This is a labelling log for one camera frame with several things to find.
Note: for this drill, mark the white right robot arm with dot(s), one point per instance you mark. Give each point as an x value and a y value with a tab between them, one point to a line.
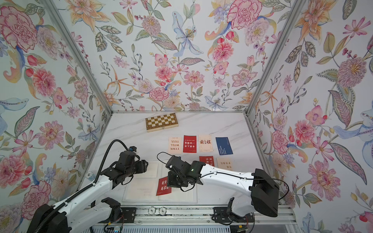
259	192

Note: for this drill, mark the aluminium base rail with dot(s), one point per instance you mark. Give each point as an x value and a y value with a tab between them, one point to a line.
190	219

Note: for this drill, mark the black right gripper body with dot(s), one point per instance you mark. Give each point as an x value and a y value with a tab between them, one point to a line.
175	181

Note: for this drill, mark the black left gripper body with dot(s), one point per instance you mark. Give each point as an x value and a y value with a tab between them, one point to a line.
137	168

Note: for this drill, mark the beige card red characters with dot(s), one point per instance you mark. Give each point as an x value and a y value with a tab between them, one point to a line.
205	143

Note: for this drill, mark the white photo album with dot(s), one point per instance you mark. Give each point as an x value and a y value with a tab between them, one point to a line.
142	189

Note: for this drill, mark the beige time will tell card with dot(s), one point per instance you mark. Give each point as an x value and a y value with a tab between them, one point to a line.
175	145

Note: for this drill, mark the red card white characters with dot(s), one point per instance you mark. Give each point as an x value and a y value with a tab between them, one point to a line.
163	188

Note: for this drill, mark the aluminium corner post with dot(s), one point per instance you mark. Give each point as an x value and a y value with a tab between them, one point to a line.
66	35
292	17

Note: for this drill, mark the dark blue card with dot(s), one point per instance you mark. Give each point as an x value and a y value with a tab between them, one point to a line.
224	146

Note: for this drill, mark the pale beige card lower right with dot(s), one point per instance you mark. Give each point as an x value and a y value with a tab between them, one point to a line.
224	163

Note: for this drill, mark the red you can do it card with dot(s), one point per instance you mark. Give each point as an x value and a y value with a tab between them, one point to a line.
190	144

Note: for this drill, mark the wooden folding chess board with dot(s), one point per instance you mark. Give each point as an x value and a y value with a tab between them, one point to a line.
161	122

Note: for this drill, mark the aluminium corner post left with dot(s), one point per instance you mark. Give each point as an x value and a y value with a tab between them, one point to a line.
66	35

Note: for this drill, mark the red card lower right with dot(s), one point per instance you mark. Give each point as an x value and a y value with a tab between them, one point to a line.
209	160

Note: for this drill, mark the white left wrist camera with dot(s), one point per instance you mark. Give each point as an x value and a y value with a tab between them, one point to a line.
133	149

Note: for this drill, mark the aluminium corner post right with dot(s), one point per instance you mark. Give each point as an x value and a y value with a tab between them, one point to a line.
292	17

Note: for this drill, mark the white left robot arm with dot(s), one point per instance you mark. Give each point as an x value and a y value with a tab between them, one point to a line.
91	204

